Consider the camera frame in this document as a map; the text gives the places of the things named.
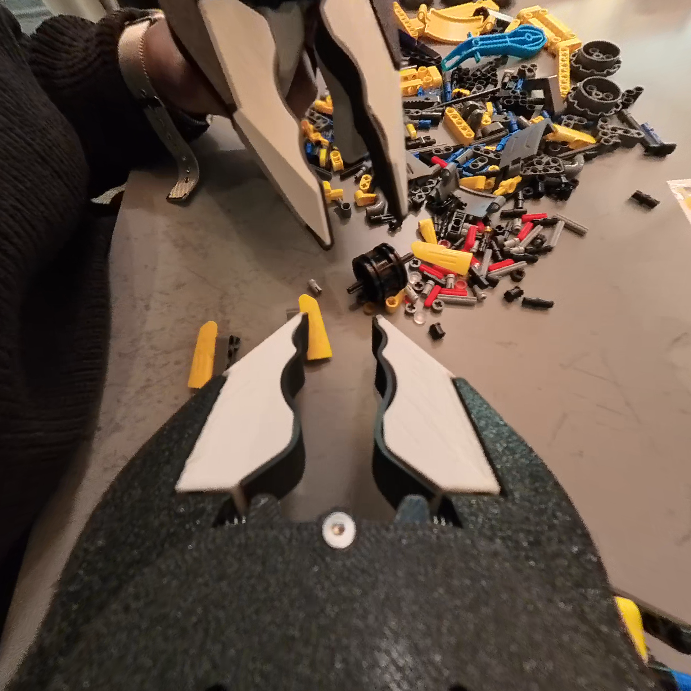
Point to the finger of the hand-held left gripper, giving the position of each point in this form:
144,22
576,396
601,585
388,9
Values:
378,108
253,97

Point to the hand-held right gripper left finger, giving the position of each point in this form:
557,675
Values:
243,421

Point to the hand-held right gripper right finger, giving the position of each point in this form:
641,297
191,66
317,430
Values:
432,426

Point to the yellow curved panel piece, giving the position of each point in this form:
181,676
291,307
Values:
202,356
318,334

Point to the black toy wheel hub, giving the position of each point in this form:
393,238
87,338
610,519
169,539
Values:
378,270

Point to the person's left forearm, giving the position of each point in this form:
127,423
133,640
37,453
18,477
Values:
81,65

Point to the person's left hand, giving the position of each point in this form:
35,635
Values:
183,81

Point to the black pin piece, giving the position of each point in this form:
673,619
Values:
233,351

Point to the blue curved toy piece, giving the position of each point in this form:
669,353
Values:
486,48

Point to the pile of toy building pieces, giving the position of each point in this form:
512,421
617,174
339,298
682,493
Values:
513,151

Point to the small grey pin piece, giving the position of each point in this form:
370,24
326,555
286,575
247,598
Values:
315,286

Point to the yellow toy assembly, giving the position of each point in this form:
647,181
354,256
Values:
634,631

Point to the printed paper sheet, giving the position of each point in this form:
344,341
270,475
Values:
681,199

